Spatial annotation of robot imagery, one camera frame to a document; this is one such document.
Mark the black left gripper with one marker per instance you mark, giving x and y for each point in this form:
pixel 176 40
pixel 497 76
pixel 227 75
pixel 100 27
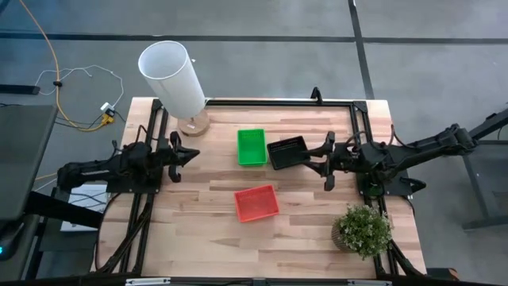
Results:
pixel 168 155

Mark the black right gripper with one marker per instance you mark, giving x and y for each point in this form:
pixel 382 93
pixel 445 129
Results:
pixel 339 158

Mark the green plastic mesh basket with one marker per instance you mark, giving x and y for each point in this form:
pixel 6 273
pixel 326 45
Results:
pixel 239 149
pixel 265 149
pixel 252 147

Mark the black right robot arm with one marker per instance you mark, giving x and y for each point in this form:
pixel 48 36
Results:
pixel 405 153

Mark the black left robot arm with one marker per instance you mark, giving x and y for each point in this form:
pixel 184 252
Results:
pixel 115 167

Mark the round wooden lamp base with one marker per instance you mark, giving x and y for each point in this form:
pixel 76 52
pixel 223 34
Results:
pixel 194 126

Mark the white cylindrical lamp shade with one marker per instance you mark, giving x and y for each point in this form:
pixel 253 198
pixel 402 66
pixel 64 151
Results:
pixel 174 83

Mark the potted green plant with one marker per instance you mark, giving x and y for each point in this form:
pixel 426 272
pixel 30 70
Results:
pixel 363 230

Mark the yellow plug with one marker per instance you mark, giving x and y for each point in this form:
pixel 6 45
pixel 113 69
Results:
pixel 108 118

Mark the white plug adapter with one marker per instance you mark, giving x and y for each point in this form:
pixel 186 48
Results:
pixel 106 106

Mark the black overhead rig bar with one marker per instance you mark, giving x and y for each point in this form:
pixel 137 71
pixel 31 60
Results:
pixel 218 283

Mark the black desk crossbar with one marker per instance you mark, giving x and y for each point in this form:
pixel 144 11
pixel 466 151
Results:
pixel 59 208

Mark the grey desk top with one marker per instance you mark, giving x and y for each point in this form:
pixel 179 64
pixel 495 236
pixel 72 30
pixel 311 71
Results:
pixel 24 159

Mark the black floor strip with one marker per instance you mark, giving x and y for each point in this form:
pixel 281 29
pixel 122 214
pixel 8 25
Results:
pixel 20 89

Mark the black device with light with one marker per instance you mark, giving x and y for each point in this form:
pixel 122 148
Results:
pixel 12 238

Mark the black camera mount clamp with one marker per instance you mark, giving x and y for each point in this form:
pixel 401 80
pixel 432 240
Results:
pixel 316 95

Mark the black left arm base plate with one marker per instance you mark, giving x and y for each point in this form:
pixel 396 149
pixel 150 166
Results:
pixel 131 188

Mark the black aluminium table frame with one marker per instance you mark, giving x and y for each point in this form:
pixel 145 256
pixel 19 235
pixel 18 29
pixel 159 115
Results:
pixel 278 103

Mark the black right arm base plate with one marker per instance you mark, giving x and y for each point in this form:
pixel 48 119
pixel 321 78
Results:
pixel 397 186

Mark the silver metal bracket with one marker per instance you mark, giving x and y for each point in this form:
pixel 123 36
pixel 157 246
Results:
pixel 147 281
pixel 369 283

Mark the dark metal table frame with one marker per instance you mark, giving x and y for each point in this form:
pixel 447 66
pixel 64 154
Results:
pixel 480 171

